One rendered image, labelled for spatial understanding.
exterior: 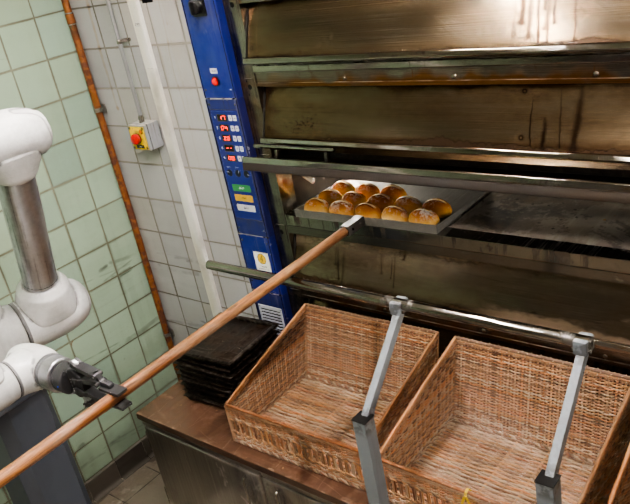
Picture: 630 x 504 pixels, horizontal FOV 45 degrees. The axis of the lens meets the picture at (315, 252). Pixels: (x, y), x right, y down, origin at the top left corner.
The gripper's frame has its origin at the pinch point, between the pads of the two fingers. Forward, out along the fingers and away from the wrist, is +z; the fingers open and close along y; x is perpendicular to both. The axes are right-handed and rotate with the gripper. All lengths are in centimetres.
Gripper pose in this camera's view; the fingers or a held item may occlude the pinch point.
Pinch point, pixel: (115, 395)
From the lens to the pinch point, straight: 181.1
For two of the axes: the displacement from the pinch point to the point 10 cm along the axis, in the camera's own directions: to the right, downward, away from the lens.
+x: -5.9, 4.3, -6.8
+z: 7.8, 1.2, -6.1
